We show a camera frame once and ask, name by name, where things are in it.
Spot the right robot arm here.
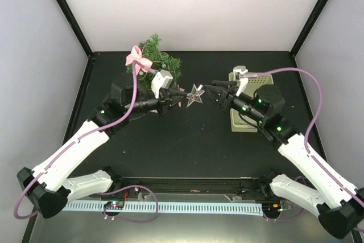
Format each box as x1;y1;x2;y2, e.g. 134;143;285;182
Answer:
203;81;363;239

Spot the yellow-green plastic basket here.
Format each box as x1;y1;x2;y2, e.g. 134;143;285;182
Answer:
230;75;274;133

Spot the silver star ornament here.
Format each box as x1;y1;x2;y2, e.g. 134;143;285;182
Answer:
187;84;205;108

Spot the small green christmas tree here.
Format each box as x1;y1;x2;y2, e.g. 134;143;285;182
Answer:
126;34;182;88

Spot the pink paper ornament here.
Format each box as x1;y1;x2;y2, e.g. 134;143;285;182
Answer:
177;84;185;92

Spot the black aluminium frame rail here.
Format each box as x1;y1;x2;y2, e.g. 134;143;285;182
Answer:
42;176;346;195

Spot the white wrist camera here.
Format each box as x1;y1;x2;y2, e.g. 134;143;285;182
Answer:
151;69;173;99
233;65;249;97

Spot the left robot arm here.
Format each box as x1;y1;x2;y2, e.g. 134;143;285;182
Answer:
16;73;187;219

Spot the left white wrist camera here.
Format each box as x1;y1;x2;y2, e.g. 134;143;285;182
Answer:
151;69;173;99

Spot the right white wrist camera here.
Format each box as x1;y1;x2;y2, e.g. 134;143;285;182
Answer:
233;65;249;97

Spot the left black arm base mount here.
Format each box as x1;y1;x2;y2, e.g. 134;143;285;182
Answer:
98;167;137;218

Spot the pink felt bow ornament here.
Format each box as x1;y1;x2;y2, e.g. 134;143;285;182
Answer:
125;46;153;75

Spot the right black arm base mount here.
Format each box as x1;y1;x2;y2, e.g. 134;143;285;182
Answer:
237;182;286;201

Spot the white slotted cable duct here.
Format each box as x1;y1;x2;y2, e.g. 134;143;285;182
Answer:
63;200;263;216

